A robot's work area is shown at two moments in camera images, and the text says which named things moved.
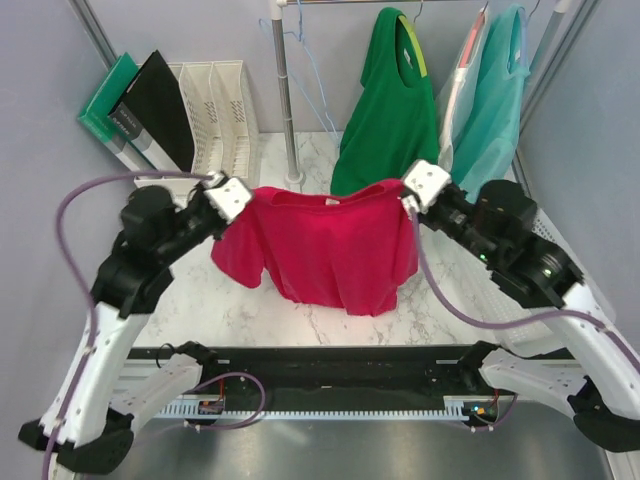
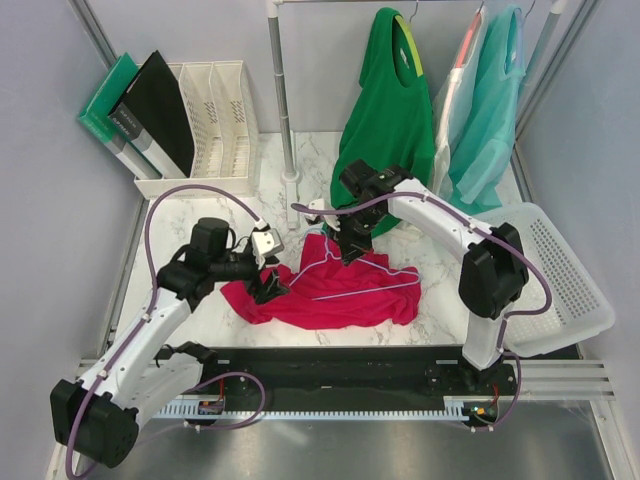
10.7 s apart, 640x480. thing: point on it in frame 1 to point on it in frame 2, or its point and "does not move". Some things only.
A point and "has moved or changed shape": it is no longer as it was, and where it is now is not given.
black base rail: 452,370 does not move
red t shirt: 343,245 has moved or changed shape
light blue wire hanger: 297,60 to 348,260
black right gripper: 424,217 to 348,246
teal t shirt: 485,131 does not move
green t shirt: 393,125 does not move
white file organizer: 222,121 does not move
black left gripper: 200,196 to 261,293
